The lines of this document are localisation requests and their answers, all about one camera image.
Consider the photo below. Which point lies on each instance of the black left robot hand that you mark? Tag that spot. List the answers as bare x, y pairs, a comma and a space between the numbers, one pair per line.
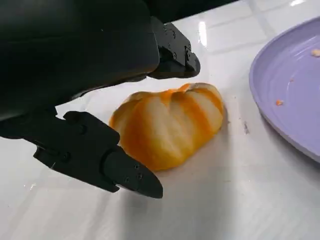
62, 50

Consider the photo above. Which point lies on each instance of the orange white toy bread roll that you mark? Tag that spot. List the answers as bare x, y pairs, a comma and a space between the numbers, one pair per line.
170, 127

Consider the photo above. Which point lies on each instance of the lilac plate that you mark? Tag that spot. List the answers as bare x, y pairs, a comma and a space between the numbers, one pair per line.
295, 82

